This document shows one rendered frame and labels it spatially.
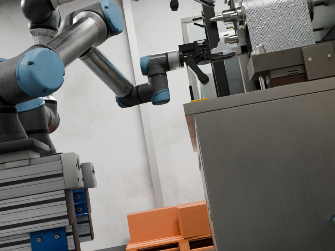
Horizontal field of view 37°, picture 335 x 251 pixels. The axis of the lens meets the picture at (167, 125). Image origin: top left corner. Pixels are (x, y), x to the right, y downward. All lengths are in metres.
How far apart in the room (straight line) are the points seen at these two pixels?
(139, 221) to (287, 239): 3.39
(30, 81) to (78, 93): 4.29
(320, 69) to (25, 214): 1.03
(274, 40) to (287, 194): 0.63
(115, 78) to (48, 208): 0.70
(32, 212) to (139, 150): 4.17
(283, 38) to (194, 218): 2.87
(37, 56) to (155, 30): 4.47
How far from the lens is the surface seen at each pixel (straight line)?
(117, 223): 5.41
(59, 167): 1.28
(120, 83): 1.85
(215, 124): 1.60
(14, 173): 1.30
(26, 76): 1.24
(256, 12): 1.97
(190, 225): 4.57
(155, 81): 1.86
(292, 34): 1.96
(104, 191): 5.40
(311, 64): 1.72
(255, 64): 1.71
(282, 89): 1.64
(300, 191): 1.63
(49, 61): 1.28
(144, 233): 4.93
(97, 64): 1.77
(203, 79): 1.86
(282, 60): 1.72
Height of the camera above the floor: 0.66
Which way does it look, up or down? 6 degrees up
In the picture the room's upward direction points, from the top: 10 degrees counter-clockwise
